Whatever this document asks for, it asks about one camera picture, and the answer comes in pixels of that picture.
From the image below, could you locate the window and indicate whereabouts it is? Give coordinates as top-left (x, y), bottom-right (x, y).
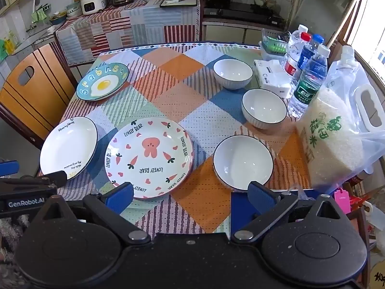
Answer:
top-left (346, 0), bottom-right (385, 82)

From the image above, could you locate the white rice cooker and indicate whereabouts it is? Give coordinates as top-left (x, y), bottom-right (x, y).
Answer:
top-left (81, 0), bottom-right (107, 16)

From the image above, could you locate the blue cap water bottle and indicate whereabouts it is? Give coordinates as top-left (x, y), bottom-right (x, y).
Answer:
top-left (298, 34), bottom-right (325, 72)

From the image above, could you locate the black gas stove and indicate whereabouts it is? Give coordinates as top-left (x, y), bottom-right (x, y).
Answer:
top-left (203, 1), bottom-right (285, 26)

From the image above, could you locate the cutting board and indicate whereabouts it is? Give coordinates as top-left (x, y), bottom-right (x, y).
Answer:
top-left (159, 0), bottom-right (198, 8)

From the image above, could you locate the clear water bottle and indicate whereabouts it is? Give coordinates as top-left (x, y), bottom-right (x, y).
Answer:
top-left (288, 24), bottom-right (305, 50)

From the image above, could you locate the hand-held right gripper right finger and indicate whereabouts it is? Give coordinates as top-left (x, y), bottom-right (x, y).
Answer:
top-left (230, 181), bottom-right (349, 244)

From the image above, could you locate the clear plastic container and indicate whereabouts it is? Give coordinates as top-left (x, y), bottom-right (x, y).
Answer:
top-left (259, 28), bottom-right (290, 63)

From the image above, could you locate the green label water bottle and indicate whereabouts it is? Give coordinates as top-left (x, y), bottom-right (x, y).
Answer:
top-left (288, 45), bottom-right (328, 119)

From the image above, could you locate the rice bag with green print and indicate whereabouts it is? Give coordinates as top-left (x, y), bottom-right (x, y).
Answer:
top-left (296, 87), bottom-right (373, 192)

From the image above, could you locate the striped patchwork cover cloth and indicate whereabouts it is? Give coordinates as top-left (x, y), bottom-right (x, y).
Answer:
top-left (55, 0), bottom-right (202, 67)

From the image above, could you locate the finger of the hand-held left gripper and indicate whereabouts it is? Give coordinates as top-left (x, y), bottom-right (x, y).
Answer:
top-left (0, 160), bottom-right (20, 177)
top-left (0, 170), bottom-right (68, 189)

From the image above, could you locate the grey fuzzy cloth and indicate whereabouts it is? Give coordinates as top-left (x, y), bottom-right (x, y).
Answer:
top-left (0, 216), bottom-right (32, 279)

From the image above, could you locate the white bowl with black rim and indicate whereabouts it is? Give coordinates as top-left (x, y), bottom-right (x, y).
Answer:
top-left (213, 59), bottom-right (254, 90)
top-left (242, 88), bottom-right (288, 130)
top-left (213, 135), bottom-right (274, 192)

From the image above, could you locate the blue basin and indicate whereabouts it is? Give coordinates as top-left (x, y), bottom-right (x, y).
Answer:
top-left (49, 11), bottom-right (67, 25)

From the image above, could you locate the wooden chair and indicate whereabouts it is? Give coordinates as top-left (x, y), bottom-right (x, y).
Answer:
top-left (0, 44), bottom-right (79, 150)

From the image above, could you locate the red cap water bottle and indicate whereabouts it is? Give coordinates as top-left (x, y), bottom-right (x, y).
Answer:
top-left (284, 32), bottom-right (311, 77)

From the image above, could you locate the patchwork tablecloth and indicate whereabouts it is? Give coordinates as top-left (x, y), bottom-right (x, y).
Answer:
top-left (36, 42), bottom-right (315, 235)

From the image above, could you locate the white tissue pack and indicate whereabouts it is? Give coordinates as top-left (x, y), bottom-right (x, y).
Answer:
top-left (253, 59), bottom-right (292, 99)

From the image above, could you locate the stove base cabinet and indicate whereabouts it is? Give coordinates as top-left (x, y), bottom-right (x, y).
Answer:
top-left (202, 20), bottom-right (287, 48)

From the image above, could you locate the teal fried egg plate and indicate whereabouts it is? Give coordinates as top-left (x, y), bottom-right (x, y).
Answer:
top-left (76, 63), bottom-right (130, 102)

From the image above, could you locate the green rag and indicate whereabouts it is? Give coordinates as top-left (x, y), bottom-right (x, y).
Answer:
top-left (31, 8), bottom-right (47, 23)

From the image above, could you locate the pink bunny carrot plate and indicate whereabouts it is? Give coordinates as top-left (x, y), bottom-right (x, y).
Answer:
top-left (105, 117), bottom-right (195, 200)

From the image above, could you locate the stack of pale green bowls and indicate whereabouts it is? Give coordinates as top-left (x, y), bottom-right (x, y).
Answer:
top-left (65, 1), bottom-right (83, 17)

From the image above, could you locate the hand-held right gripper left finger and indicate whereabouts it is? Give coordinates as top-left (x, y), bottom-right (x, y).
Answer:
top-left (39, 182), bottom-right (152, 246)

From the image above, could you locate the blue carton box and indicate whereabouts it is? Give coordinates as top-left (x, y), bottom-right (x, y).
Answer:
top-left (231, 189), bottom-right (316, 233)

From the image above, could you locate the green ridged plastic item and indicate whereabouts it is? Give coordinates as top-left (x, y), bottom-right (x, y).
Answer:
top-left (267, 37), bottom-right (287, 55)

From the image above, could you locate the pink tag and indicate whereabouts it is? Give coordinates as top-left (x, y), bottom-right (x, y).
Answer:
top-left (334, 187), bottom-right (353, 215)

